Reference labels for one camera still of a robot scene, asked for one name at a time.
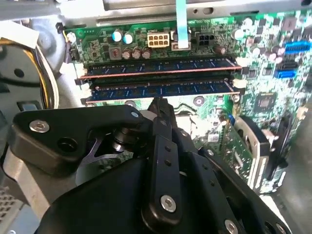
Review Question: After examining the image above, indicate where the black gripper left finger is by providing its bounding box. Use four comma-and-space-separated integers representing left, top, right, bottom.
11, 97, 183, 227

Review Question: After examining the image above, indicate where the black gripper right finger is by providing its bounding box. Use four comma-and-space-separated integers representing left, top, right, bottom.
160, 97, 292, 234

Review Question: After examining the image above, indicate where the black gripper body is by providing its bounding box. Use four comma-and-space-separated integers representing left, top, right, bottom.
36, 156, 224, 234

